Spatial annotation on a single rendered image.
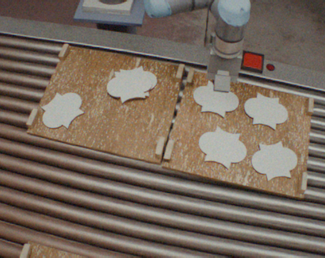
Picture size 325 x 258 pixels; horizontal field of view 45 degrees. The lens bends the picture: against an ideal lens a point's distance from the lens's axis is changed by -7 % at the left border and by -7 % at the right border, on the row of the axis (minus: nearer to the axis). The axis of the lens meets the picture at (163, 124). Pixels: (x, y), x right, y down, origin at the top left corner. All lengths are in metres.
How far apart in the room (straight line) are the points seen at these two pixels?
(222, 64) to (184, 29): 1.69
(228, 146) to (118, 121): 0.33
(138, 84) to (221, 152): 0.33
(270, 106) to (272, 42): 1.55
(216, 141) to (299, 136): 0.26
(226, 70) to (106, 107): 0.38
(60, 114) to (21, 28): 0.45
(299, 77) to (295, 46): 1.42
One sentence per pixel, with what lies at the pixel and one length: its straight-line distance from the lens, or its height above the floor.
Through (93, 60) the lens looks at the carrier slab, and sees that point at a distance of 1.38.
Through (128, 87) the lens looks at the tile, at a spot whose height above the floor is 0.96.
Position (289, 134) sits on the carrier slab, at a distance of 1.28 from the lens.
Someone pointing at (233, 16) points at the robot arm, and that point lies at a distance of 0.97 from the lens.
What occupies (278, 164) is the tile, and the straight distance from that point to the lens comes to 1.20.
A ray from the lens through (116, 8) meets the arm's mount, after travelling 1.60.
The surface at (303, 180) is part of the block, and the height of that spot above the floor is 0.96.
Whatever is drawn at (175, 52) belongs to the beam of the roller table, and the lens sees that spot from 1.42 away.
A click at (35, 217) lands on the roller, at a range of 1.16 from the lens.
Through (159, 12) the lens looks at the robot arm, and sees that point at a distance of 1.00.
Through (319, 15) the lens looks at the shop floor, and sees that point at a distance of 3.16.
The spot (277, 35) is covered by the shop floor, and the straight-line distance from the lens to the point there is 2.89.
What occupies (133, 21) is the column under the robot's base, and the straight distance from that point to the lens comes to 1.59.
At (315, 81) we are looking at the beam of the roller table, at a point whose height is 0.92.
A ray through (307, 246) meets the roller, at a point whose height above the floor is 0.91.
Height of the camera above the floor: 1.98
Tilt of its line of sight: 58 degrees down
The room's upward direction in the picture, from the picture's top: 2 degrees clockwise
